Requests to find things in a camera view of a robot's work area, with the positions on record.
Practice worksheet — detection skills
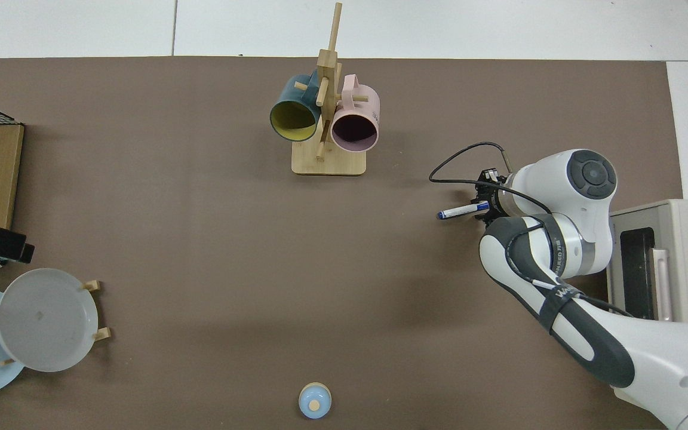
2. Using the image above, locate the blue and white marker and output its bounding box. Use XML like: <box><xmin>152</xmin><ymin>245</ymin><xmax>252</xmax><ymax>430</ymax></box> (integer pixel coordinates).
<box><xmin>437</xmin><ymin>201</ymin><xmax>491</xmax><ymax>220</ymax></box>

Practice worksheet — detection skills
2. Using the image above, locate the small blue round bell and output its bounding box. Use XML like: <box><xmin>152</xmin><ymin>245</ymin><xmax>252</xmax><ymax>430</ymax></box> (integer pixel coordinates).
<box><xmin>299</xmin><ymin>382</ymin><xmax>332</xmax><ymax>419</ymax></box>

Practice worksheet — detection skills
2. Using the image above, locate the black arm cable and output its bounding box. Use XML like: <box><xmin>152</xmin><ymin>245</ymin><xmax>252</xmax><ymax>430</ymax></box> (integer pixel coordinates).
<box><xmin>429</xmin><ymin>142</ymin><xmax>634</xmax><ymax>317</ymax></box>

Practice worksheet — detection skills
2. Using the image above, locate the wooden plate rack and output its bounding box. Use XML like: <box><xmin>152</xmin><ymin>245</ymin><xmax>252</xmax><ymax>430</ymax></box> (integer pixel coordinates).
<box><xmin>0</xmin><ymin>279</ymin><xmax>112</xmax><ymax>366</ymax></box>

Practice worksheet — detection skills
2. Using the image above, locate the brown table cloth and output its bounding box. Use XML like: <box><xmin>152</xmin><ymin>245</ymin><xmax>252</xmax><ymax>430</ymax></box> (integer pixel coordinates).
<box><xmin>0</xmin><ymin>57</ymin><xmax>684</xmax><ymax>430</ymax></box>

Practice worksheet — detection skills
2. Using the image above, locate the dark blue cup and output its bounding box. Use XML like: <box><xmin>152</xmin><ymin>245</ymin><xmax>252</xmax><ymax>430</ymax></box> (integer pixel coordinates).
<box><xmin>269</xmin><ymin>74</ymin><xmax>323</xmax><ymax>142</ymax></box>

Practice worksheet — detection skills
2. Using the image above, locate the pink cup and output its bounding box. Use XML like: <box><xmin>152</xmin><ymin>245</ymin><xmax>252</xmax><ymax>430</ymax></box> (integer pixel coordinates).
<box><xmin>330</xmin><ymin>74</ymin><xmax>380</xmax><ymax>152</ymax></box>

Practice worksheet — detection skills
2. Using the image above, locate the grey plate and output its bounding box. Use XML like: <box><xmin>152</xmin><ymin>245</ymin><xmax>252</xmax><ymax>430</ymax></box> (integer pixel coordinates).
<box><xmin>0</xmin><ymin>268</ymin><xmax>99</xmax><ymax>373</ymax></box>

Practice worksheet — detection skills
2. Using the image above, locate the wooden cup stand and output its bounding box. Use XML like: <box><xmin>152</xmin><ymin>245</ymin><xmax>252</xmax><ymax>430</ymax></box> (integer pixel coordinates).
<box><xmin>291</xmin><ymin>2</ymin><xmax>367</xmax><ymax>176</ymax></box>

